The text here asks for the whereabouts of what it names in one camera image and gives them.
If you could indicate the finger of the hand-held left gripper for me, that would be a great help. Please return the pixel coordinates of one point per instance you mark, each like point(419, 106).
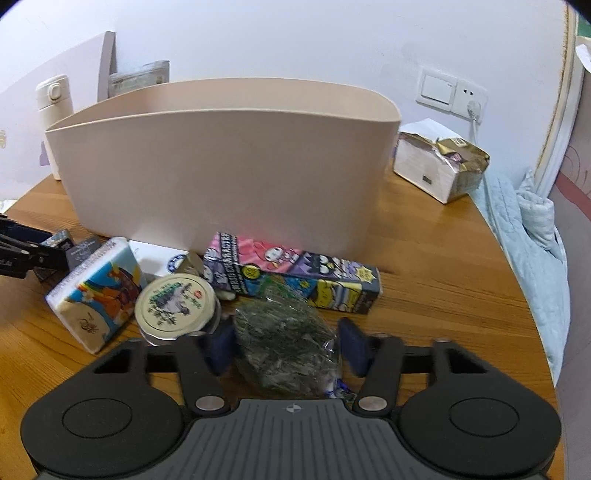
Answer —
point(27, 261)
point(18, 228)

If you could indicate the beige plastic storage bin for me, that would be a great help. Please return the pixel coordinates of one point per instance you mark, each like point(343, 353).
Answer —
point(221, 175)

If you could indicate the white card with logo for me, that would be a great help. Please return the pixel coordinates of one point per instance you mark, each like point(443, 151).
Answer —
point(154, 258)

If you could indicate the light blue quilt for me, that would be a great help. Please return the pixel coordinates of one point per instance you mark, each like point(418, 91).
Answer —
point(521, 240)

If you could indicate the cartoon printed long box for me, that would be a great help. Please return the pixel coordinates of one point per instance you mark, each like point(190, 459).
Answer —
point(295, 272)

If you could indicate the small tan packet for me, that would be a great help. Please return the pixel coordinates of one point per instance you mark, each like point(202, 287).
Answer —
point(191, 264)

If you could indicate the clear plastic packet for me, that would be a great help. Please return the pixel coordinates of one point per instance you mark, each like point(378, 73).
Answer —
point(138, 78)

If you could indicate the white light switch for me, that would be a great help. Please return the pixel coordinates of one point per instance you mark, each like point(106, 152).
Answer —
point(435, 88)

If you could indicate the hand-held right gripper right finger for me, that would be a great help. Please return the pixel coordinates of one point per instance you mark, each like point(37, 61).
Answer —
point(354, 347)

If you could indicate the white curved bed frame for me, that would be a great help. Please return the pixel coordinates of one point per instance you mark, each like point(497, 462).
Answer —
point(561, 110)

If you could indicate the small black box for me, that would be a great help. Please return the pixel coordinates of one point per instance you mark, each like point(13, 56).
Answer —
point(81, 251)

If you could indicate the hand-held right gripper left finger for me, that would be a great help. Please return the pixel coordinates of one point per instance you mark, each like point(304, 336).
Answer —
point(220, 347)

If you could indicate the white power plug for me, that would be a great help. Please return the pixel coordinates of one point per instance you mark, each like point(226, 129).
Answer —
point(474, 110)

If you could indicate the clear bag of green herbs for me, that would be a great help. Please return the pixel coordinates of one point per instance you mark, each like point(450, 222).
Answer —
point(281, 341)

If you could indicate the round tin with printed lid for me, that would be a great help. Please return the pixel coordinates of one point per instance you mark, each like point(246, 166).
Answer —
point(173, 304)

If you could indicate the cream thermos bottle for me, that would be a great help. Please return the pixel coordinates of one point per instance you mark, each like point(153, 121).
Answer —
point(53, 104)

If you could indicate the white paper sheet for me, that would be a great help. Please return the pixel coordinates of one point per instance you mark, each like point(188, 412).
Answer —
point(422, 125)

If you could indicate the white wall socket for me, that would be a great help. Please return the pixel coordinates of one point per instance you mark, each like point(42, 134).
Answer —
point(471, 94)

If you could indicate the pale lavender board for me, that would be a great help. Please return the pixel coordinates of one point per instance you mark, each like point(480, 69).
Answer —
point(27, 83)

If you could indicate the colourful printed tissue pack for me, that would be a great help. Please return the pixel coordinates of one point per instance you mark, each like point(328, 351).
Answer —
point(94, 295)

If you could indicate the torn paper wrapped box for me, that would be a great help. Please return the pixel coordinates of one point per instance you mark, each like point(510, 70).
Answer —
point(425, 166)

